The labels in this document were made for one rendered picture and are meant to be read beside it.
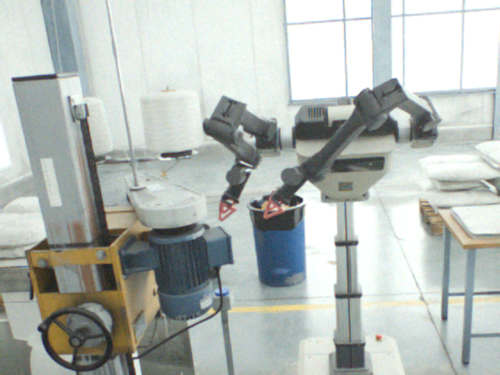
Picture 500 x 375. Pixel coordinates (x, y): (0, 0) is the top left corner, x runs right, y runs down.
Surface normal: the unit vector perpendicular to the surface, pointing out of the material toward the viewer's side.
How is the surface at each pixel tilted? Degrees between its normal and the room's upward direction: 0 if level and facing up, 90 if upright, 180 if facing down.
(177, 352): 90
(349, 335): 90
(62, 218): 90
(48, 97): 90
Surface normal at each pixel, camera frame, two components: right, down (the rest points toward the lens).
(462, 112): -0.04, 0.32
